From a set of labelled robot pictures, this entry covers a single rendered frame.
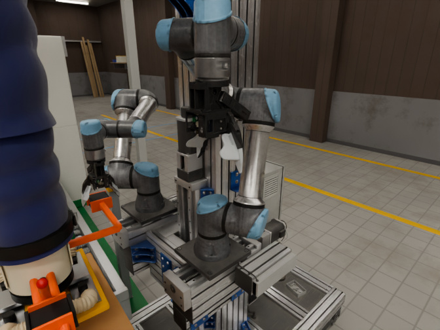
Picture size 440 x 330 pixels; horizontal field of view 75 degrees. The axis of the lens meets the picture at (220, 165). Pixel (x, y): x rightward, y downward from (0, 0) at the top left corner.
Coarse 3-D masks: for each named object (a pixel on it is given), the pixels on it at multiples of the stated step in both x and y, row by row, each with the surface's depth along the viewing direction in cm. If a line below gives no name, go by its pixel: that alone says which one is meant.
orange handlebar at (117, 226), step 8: (104, 208) 116; (112, 216) 110; (112, 224) 108; (120, 224) 105; (96, 232) 100; (104, 232) 101; (112, 232) 102; (72, 240) 96; (80, 240) 96; (88, 240) 98; (32, 280) 79; (48, 280) 79; (56, 280) 80; (32, 288) 76; (56, 288) 76; (32, 296) 74; (40, 296) 74; (64, 328) 65
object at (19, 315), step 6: (0, 288) 91; (6, 288) 89; (18, 306) 85; (24, 306) 85; (6, 312) 80; (12, 312) 80; (18, 312) 83; (0, 318) 81; (6, 318) 78; (12, 318) 79; (18, 318) 81; (24, 318) 81; (0, 324) 79
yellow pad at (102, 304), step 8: (80, 256) 106; (88, 264) 103; (88, 280) 95; (96, 280) 95; (72, 288) 91; (80, 288) 89; (96, 288) 92; (72, 296) 88; (80, 296) 88; (104, 296) 89; (96, 304) 86; (104, 304) 86; (88, 312) 83; (96, 312) 84; (80, 320) 82
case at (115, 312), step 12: (96, 264) 122; (96, 276) 115; (108, 288) 109; (108, 300) 104; (108, 312) 99; (120, 312) 99; (84, 324) 94; (96, 324) 94; (108, 324) 94; (120, 324) 94
